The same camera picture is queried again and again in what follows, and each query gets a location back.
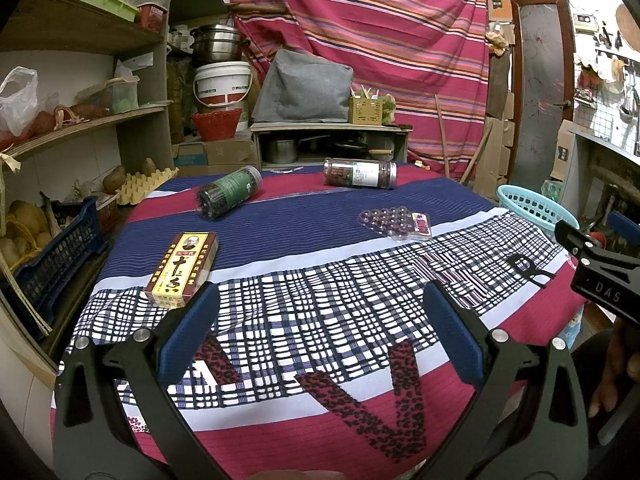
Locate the green plastic tray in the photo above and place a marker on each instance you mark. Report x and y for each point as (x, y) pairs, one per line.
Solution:
(102, 0)

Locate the wooden shelf unit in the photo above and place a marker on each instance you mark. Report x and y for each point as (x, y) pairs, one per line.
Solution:
(75, 30)

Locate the round woven lid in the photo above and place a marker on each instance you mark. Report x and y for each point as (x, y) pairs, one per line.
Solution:
(627, 27)

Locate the clear jar with green label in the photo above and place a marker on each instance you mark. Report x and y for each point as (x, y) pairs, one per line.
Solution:
(227, 192)

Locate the grey fabric cover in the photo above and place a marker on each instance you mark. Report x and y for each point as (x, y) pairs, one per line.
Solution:
(305, 90)

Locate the brown sweet potato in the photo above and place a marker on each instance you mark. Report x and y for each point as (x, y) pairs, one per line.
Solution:
(43, 122)
(87, 111)

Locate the white plastic bucket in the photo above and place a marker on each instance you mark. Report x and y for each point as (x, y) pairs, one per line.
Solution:
(222, 82)

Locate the yellow brown cardboard box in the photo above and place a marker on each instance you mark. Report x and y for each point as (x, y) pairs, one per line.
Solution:
(180, 270)

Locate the small metal pot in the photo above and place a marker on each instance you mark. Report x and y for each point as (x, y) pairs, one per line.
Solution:
(280, 152)

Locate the small wooden cabinet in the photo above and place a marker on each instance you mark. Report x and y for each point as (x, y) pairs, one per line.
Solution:
(325, 127)

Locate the dark blue plastic crate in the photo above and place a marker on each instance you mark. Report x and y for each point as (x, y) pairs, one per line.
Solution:
(55, 265)

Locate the plain cardboard box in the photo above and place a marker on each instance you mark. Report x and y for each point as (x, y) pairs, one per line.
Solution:
(562, 152)

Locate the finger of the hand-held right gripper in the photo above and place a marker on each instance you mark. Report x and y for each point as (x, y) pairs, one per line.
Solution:
(629, 227)
(575, 242)

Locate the person's right hand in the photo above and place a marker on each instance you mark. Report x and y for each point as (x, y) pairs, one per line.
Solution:
(620, 360)

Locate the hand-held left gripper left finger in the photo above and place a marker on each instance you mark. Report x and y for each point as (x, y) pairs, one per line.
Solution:
(190, 332)

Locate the cardboard egg tray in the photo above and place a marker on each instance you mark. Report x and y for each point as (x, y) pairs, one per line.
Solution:
(145, 185)

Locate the yellow round produce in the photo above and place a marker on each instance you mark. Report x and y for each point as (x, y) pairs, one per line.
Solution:
(27, 217)

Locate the green leafy vegetable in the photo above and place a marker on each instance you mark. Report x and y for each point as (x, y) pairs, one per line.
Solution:
(389, 110)

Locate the curved wooden stick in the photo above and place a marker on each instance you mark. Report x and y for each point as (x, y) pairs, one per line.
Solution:
(475, 155)

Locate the light blue plastic basket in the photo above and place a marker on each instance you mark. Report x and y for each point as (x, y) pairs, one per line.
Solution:
(530, 205)

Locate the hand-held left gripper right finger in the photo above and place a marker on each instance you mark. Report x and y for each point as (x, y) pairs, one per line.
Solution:
(452, 332)

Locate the clear plastic container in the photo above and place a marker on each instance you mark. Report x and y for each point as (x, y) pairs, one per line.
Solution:
(120, 97)

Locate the white plastic bag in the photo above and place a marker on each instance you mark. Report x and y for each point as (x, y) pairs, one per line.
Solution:
(17, 100)

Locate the small clear wrapper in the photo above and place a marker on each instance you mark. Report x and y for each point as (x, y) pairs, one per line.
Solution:
(286, 170)

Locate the bamboo utensil holder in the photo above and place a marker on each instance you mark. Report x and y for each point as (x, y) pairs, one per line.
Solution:
(365, 112)

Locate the blue printed cardboard box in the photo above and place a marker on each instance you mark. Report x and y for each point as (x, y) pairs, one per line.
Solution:
(225, 152)

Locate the purple candy blister tray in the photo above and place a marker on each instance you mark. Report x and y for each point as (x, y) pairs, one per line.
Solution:
(390, 220)

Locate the red striped cloth curtain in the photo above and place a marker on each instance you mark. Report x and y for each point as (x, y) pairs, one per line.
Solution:
(375, 25)

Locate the cardboard sheets on wall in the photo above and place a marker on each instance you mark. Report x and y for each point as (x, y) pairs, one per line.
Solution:
(492, 160)

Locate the red plastic basin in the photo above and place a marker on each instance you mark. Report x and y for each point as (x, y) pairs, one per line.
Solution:
(217, 125)

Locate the grey door with wooden frame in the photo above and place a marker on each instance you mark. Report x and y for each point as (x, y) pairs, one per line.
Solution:
(542, 100)

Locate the clear jar with white label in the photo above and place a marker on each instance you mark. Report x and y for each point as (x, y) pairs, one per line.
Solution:
(360, 173)

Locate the stainless steel pot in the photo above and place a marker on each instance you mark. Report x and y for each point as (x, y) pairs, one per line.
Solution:
(217, 45)

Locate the printed plaid striped tablecloth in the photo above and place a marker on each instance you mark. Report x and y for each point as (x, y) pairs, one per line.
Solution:
(325, 310)

